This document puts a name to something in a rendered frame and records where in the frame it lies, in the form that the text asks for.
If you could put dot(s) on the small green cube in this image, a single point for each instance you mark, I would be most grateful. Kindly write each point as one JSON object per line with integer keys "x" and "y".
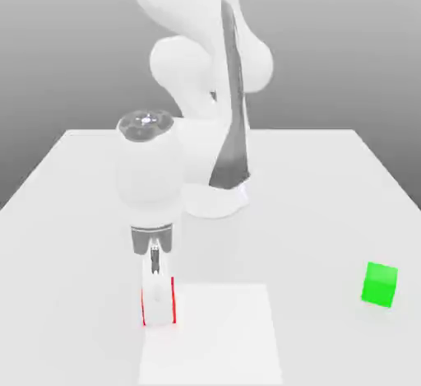
{"x": 379, "y": 285}

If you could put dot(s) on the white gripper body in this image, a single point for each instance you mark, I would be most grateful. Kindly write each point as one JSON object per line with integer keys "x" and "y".
{"x": 158, "y": 310}

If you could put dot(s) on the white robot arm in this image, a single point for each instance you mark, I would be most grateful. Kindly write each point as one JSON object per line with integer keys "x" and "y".
{"x": 197, "y": 73}

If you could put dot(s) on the small red cube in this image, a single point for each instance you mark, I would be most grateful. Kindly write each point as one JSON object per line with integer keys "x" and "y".
{"x": 173, "y": 303}

